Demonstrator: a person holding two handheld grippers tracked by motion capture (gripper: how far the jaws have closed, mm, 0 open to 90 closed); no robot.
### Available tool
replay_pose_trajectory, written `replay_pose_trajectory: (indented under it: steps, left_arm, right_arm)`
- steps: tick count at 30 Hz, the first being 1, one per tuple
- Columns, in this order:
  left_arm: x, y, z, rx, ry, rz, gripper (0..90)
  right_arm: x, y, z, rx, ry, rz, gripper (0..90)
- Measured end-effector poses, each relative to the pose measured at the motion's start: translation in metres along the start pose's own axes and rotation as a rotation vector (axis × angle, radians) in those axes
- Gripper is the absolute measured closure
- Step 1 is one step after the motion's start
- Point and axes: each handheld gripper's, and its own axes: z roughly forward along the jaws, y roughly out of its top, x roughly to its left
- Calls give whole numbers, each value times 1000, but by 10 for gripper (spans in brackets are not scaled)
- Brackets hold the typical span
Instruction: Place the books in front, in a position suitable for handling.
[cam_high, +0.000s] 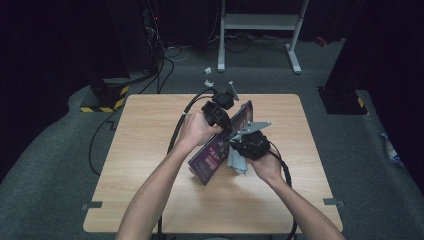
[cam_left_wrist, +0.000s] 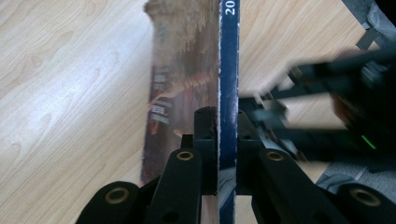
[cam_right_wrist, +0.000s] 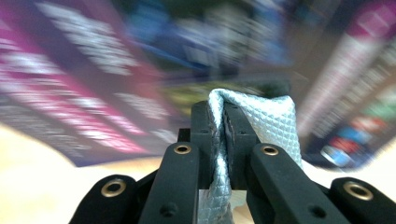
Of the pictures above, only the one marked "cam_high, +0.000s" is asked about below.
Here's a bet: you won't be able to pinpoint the white metal stand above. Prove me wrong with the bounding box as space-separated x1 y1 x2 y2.
216 0 310 75

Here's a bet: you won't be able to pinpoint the person's left hand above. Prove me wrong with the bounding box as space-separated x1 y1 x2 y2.
177 110 224 152

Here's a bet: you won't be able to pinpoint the black yellow striped base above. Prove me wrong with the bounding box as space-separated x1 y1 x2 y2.
79 77 131 114

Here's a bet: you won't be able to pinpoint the red floor object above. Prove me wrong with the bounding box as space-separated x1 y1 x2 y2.
314 34 330 48

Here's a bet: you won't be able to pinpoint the black floor cable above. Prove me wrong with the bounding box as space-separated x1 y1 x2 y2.
87 105 125 177

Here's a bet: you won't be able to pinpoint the tangled cable bundle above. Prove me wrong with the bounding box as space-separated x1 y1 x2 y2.
139 0 188 95

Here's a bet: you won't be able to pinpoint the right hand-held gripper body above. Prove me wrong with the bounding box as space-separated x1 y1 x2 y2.
227 120 273 162

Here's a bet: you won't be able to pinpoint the blue white packet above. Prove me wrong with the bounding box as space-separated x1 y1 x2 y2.
379 131 405 166

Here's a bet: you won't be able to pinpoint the person's right hand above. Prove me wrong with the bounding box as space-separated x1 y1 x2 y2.
246 151 285 187

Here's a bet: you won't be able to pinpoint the red cover magazine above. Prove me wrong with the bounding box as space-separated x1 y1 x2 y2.
187 99 255 187

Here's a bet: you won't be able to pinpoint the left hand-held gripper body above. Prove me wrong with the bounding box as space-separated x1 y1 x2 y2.
200 80 241 128

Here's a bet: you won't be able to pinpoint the dark equipment rack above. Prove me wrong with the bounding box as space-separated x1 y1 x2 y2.
107 0 161 76

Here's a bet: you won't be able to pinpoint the black cables under stand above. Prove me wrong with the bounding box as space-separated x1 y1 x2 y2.
206 30 292 55

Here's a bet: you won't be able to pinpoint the grey tape strip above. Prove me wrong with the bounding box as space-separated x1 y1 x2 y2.
80 200 104 212
322 197 346 209

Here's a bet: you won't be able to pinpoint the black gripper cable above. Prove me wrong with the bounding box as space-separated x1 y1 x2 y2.
267 141 299 240
156 86 216 240

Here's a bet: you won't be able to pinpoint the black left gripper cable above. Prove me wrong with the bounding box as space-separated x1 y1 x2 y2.
156 86 216 240

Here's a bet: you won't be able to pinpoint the black base with yellow mark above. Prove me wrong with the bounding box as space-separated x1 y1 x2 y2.
316 86 371 116

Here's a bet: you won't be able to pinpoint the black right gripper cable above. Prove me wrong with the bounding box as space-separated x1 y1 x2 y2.
267 141 299 240

